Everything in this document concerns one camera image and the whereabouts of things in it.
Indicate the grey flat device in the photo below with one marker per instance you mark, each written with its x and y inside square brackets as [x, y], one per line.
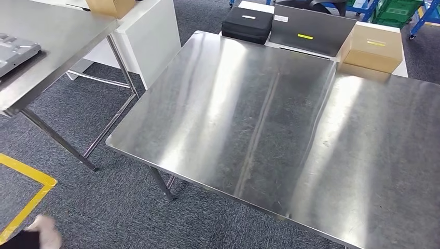
[13, 53]

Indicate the person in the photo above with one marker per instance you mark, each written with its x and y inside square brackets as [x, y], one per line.
[46, 235]

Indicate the black zippered case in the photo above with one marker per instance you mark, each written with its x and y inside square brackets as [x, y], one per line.
[247, 24]

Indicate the stainless steel workbench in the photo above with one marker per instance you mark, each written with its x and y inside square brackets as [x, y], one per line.
[240, 120]

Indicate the stainless steel table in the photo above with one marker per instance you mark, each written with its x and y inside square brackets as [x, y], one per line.
[62, 34]

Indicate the white table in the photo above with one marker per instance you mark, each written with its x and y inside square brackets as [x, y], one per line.
[154, 41]

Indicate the grey laptop with yellow label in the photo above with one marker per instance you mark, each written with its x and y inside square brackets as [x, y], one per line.
[312, 29]

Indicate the green plastic crate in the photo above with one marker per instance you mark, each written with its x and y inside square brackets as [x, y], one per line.
[395, 12]

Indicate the brown cardboard box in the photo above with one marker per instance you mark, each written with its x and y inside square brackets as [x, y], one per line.
[110, 7]
[373, 48]

